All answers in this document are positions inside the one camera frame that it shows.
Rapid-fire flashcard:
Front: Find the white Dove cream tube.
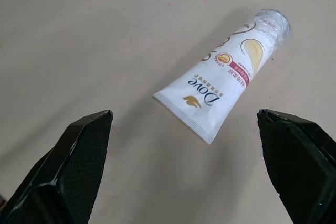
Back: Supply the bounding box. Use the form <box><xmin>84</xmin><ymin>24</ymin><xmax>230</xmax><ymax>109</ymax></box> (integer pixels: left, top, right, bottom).
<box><xmin>152</xmin><ymin>9</ymin><xmax>292</xmax><ymax>145</ymax></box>

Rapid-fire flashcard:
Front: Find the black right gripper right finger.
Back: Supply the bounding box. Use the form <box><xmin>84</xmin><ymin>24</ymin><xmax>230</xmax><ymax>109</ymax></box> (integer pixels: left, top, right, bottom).
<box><xmin>256</xmin><ymin>108</ymin><xmax>336</xmax><ymax>224</ymax></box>

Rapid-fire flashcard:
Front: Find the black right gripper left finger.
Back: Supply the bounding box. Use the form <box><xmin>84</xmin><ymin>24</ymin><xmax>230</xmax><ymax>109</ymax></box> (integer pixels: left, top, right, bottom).
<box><xmin>0</xmin><ymin>109</ymin><xmax>114</xmax><ymax>224</ymax></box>

